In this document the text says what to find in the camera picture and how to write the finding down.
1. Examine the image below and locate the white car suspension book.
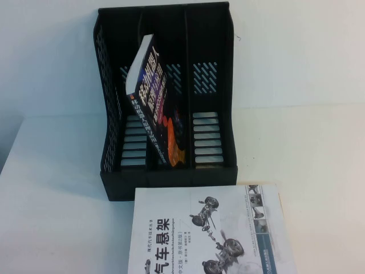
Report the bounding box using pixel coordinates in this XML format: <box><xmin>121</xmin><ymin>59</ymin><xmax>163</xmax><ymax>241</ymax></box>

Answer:
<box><xmin>128</xmin><ymin>184</ymin><xmax>282</xmax><ymax>274</ymax></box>

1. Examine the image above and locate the dark mobile robot book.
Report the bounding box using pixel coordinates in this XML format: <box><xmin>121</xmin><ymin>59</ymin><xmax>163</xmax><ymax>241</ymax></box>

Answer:
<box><xmin>124</xmin><ymin>34</ymin><xmax>188</xmax><ymax>170</ymax></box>

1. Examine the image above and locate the black three-slot book stand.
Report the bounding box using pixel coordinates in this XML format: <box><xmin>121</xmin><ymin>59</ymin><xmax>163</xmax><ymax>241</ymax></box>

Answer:
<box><xmin>92</xmin><ymin>1</ymin><xmax>239</xmax><ymax>203</ymax></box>

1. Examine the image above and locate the orange-edged ROS2 programming book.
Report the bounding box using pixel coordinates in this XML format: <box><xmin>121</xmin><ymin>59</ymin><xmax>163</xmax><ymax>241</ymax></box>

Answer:
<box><xmin>275</xmin><ymin>187</ymin><xmax>288</xmax><ymax>222</ymax></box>

